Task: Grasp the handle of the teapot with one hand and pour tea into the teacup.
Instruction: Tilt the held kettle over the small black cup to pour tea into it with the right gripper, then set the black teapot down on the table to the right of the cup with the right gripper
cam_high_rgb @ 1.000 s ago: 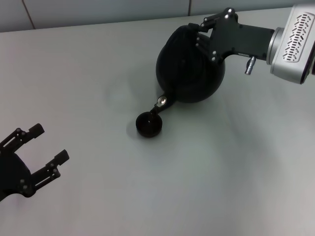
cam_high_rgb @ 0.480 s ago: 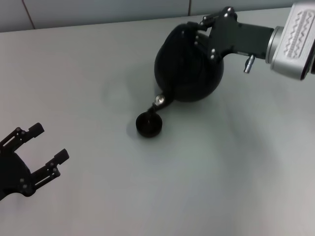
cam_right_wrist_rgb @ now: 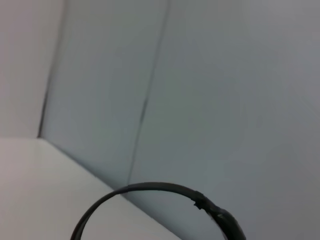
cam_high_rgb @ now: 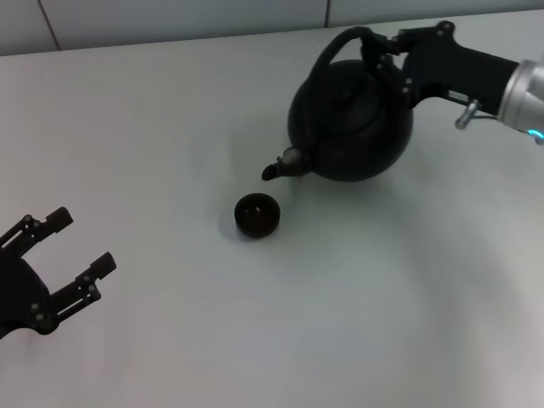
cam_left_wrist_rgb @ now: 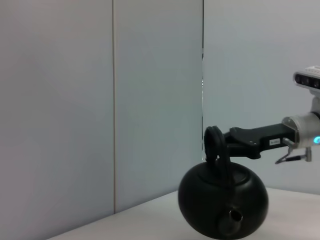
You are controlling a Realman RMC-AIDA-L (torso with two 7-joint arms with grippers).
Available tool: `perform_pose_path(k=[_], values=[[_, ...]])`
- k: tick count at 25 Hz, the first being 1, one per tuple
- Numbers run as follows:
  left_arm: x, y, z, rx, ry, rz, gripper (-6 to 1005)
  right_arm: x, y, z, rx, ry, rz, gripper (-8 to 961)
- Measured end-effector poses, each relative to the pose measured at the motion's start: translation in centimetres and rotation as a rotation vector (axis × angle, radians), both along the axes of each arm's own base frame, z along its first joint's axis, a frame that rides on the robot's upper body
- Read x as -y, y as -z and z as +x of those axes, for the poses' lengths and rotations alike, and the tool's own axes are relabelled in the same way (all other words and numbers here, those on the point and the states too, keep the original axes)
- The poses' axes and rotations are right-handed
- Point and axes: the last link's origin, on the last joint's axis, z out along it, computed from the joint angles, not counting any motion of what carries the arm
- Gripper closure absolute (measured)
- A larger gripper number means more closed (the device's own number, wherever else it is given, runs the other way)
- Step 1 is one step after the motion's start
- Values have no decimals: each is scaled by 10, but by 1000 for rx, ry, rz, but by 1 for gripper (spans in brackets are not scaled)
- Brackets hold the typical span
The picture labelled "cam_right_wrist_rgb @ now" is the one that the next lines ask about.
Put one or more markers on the black round teapot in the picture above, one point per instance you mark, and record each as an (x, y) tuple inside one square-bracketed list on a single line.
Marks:
[(155, 186)]

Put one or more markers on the white foam board panel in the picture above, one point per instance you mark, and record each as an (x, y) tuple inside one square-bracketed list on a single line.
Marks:
[(237, 87), (22, 62), (100, 75)]

